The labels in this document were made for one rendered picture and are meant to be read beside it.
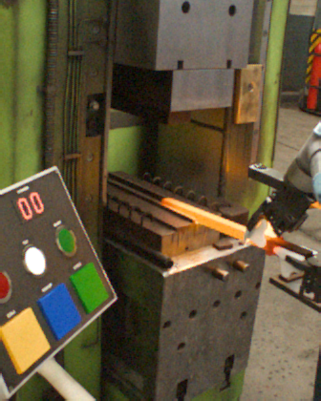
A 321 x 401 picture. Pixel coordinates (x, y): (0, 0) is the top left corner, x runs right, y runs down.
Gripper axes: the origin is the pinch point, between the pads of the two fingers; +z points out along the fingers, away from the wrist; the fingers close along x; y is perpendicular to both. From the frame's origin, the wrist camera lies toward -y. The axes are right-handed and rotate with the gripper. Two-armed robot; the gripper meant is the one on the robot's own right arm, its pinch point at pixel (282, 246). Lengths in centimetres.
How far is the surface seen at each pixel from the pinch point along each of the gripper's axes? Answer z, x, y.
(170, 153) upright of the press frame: 62, 23, -3
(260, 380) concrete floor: 49, 73, 101
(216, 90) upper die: 25.4, 2.2, -30.0
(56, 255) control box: 12, -49, -6
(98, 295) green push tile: 9.2, -42.2, 2.2
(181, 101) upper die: 25.5, -9.0, -27.8
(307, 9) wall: 489, 713, -55
